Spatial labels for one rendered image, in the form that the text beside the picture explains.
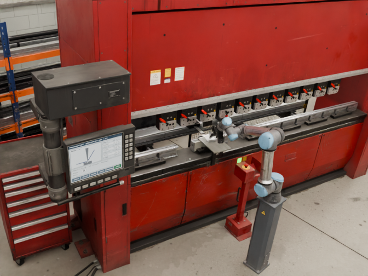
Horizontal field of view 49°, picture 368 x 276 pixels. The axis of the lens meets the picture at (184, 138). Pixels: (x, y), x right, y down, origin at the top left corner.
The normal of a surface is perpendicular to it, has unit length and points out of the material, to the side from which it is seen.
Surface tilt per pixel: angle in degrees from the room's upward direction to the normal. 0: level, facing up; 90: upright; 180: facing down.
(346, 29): 90
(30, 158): 0
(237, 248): 0
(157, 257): 0
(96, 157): 90
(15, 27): 90
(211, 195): 90
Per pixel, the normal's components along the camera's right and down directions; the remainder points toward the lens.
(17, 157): 0.07, -0.86
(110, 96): 0.58, 0.45
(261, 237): -0.71, 0.31
